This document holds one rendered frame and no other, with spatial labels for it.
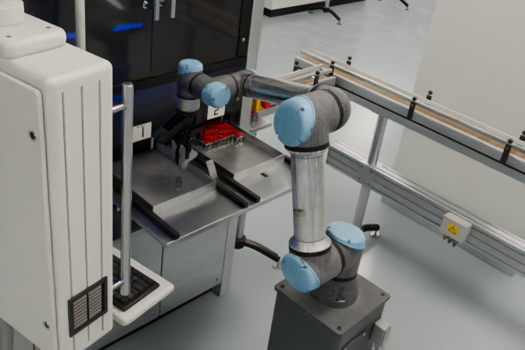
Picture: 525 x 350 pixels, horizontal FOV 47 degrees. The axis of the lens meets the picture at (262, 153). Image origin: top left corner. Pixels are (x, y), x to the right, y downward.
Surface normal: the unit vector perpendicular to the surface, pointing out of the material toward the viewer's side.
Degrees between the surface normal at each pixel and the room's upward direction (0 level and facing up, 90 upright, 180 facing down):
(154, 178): 0
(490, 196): 90
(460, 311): 0
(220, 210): 0
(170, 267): 90
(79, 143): 90
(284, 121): 82
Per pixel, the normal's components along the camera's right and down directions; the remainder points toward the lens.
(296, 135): -0.74, 0.13
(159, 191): 0.12, -0.86
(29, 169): -0.57, 0.34
